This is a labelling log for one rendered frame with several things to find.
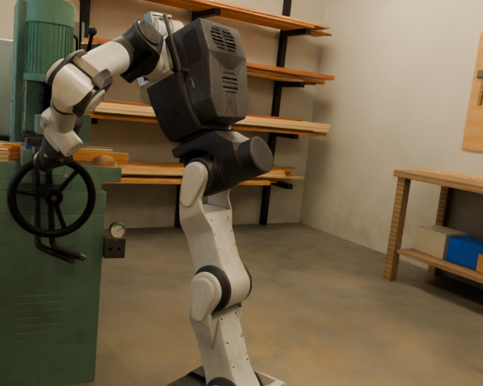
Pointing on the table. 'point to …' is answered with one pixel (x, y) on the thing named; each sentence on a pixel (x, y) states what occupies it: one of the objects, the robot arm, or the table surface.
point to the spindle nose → (44, 97)
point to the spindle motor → (47, 36)
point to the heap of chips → (104, 161)
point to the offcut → (0, 155)
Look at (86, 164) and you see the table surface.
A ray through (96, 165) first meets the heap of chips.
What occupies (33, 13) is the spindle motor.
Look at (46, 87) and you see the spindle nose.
